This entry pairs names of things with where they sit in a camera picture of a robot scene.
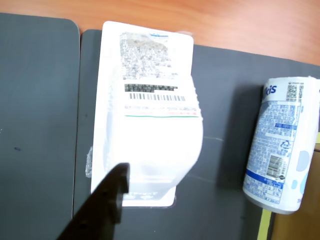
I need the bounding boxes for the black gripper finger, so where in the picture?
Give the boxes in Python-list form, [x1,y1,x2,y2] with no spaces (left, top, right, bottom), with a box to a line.
[56,162,131,240]

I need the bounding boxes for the white packaged sandwich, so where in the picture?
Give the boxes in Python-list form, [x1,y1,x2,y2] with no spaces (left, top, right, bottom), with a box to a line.
[85,20,205,208]

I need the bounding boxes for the brown cardboard box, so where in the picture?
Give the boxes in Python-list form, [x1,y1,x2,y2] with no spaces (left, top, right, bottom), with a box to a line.
[269,139,320,240]

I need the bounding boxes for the yellow tape outline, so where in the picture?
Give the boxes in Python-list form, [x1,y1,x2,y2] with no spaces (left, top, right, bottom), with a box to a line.
[256,131,320,240]

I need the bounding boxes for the white blue drink can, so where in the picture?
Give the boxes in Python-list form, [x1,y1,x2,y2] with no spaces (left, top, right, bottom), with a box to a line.
[242,75,320,216]

